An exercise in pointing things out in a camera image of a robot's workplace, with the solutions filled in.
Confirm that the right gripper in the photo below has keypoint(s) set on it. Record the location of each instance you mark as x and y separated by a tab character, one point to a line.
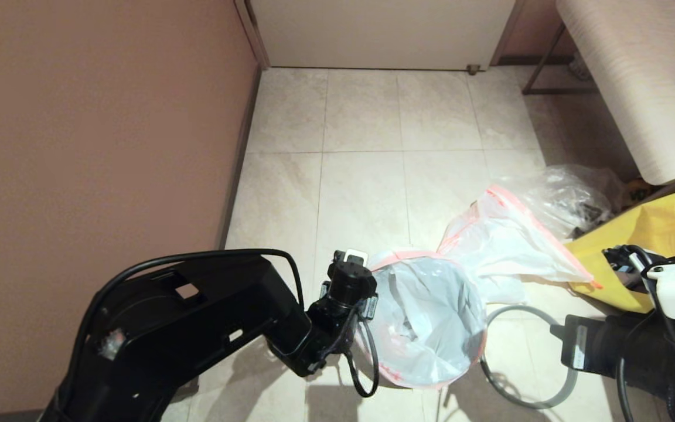
604	346

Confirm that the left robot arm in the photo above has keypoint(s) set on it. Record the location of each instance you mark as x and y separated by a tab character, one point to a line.
197	328

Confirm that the pale wood grain table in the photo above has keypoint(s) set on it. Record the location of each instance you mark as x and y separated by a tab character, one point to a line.
636	82

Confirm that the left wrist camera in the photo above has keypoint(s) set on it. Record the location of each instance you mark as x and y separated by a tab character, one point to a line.
355	256

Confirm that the clear plastic bag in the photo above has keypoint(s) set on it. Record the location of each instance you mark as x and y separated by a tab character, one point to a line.
572	196

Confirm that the metal door stop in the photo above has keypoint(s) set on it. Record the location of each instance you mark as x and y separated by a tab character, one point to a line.
473	70

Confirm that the yellow plastic bag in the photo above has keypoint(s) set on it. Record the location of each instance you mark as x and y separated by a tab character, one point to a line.
648	225

